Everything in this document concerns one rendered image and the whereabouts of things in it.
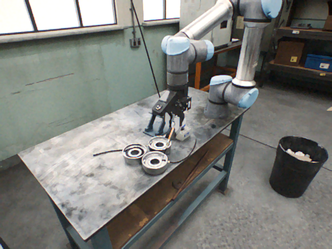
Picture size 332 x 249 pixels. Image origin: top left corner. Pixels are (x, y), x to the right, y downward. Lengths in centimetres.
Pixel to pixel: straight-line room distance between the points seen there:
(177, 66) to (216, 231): 125
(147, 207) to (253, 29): 94
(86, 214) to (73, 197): 10
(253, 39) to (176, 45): 45
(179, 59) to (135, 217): 71
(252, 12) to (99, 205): 96
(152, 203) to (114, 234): 22
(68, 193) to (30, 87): 159
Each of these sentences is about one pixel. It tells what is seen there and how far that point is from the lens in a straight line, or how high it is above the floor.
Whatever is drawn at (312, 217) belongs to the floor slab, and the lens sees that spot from 201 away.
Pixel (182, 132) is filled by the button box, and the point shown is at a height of 85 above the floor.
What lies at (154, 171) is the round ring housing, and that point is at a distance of 82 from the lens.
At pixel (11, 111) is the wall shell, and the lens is 232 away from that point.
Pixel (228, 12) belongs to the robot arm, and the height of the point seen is 135.
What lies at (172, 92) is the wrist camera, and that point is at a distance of 75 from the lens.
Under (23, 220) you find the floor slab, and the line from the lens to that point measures 199.
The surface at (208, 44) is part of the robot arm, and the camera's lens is 81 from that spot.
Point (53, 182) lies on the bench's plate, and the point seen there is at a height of 80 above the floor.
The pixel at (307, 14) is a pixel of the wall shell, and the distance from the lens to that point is 457.
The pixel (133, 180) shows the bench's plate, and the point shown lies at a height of 80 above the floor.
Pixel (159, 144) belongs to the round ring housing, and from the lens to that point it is 97.
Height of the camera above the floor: 140
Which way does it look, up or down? 32 degrees down
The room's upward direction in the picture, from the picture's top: straight up
